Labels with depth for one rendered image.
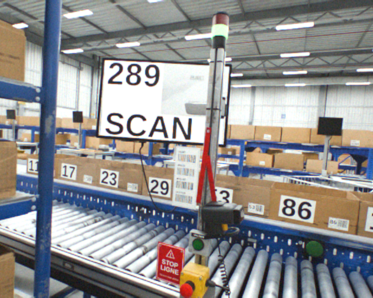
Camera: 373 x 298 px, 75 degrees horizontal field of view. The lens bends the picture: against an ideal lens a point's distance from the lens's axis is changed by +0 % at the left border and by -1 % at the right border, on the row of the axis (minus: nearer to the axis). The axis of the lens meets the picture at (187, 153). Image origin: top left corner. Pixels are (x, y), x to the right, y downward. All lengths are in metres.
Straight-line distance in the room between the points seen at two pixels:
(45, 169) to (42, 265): 0.19
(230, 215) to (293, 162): 4.93
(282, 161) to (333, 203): 4.30
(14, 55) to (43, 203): 0.27
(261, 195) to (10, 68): 1.16
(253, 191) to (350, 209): 0.44
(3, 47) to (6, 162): 0.20
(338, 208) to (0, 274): 1.26
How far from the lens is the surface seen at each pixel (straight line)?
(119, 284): 1.07
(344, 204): 1.36
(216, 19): 0.84
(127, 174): 1.67
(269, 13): 14.41
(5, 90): 0.49
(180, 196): 0.81
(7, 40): 0.54
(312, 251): 1.33
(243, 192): 1.36
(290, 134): 5.85
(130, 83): 0.95
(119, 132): 0.93
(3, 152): 0.53
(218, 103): 0.76
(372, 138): 6.00
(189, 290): 0.78
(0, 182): 0.54
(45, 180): 0.53
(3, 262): 0.57
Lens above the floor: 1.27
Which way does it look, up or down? 3 degrees down
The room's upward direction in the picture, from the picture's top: 4 degrees clockwise
